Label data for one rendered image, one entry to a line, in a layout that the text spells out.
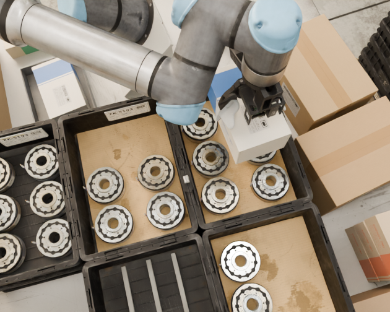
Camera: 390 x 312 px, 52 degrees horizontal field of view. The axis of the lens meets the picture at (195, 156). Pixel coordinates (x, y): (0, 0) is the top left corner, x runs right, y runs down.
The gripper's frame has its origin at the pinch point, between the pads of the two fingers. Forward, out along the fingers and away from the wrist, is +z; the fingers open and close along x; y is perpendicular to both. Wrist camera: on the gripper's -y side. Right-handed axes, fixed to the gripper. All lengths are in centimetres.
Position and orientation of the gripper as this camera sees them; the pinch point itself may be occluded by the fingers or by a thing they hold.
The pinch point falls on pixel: (246, 107)
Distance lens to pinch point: 91.3
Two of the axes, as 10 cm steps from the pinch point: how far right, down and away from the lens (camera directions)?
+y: 3.4, 8.9, -2.9
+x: 9.4, -3.3, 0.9
